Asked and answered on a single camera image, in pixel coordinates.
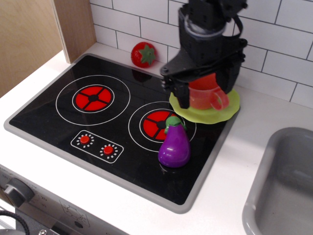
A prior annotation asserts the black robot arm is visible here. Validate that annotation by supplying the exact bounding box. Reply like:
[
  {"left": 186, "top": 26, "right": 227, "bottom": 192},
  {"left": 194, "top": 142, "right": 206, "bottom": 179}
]
[{"left": 160, "top": 0, "right": 248, "bottom": 109}]

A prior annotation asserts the black toy stove top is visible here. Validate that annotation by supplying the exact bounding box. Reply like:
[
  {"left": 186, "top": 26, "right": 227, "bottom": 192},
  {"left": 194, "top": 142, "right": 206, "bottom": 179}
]
[{"left": 4, "top": 54, "right": 237, "bottom": 213}]

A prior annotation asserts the grey toy sink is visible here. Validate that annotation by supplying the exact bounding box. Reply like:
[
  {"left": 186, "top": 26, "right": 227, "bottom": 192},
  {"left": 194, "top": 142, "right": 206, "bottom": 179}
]
[{"left": 242, "top": 127, "right": 313, "bottom": 235}]

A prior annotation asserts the wooden side panel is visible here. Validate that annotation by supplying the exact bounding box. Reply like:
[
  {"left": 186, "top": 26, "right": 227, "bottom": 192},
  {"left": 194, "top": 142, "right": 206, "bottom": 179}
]
[{"left": 0, "top": 0, "right": 96, "bottom": 95}]

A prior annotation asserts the black cable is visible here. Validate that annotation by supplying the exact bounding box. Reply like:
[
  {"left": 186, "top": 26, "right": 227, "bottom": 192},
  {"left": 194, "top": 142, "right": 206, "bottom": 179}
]
[{"left": 222, "top": 14, "right": 245, "bottom": 40}]

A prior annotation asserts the grey oven knob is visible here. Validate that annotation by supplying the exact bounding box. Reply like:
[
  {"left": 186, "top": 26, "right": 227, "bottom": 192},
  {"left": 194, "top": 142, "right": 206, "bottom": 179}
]
[{"left": 4, "top": 178, "right": 35, "bottom": 208}]

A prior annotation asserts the green plastic toy plate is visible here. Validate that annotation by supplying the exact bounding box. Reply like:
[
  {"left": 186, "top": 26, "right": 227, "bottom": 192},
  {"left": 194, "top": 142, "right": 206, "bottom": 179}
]
[{"left": 169, "top": 89, "right": 240, "bottom": 124}]

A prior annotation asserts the red plastic toy cup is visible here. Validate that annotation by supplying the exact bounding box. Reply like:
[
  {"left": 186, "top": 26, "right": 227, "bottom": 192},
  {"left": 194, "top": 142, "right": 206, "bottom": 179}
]
[{"left": 189, "top": 73, "right": 229, "bottom": 111}]

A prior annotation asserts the red toy tomato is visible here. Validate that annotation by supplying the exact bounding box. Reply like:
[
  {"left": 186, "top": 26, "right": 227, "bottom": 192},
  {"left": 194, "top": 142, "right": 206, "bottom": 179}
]
[{"left": 131, "top": 42, "right": 156, "bottom": 68}]

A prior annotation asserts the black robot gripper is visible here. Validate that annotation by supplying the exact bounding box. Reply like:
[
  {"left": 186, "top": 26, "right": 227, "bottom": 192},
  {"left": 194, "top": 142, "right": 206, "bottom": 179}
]
[{"left": 160, "top": 26, "right": 247, "bottom": 109}]

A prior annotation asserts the purple toy eggplant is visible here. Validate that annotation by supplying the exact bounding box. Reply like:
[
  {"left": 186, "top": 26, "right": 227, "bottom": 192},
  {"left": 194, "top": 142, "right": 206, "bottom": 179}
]
[{"left": 158, "top": 116, "right": 191, "bottom": 168}]

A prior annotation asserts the grey oven front panel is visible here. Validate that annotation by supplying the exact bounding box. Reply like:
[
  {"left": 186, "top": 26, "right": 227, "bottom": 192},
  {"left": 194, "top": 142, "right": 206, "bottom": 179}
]
[{"left": 0, "top": 166, "right": 125, "bottom": 235}]

